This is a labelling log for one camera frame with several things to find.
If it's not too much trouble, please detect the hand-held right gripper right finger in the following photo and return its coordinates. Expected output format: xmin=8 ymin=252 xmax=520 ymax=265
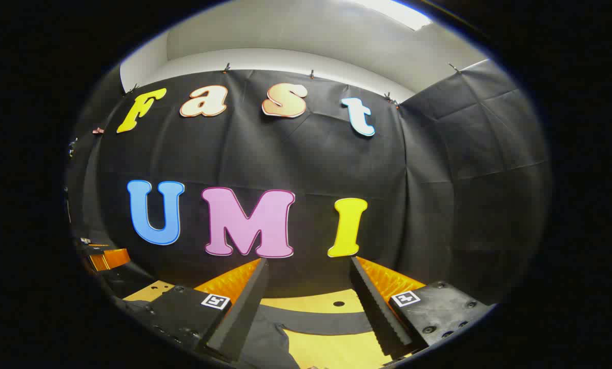
xmin=351 ymin=256 xmax=492 ymax=360

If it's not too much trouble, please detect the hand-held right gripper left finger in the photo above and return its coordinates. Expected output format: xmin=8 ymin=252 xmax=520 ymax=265
xmin=124 ymin=258 xmax=269 ymax=362

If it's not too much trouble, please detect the dark grey shirt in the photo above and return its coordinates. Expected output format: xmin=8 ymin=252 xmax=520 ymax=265
xmin=237 ymin=306 xmax=374 ymax=369

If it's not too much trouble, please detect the black backdrop cloth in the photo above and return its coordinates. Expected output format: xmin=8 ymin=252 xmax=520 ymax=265
xmin=65 ymin=59 xmax=553 ymax=308

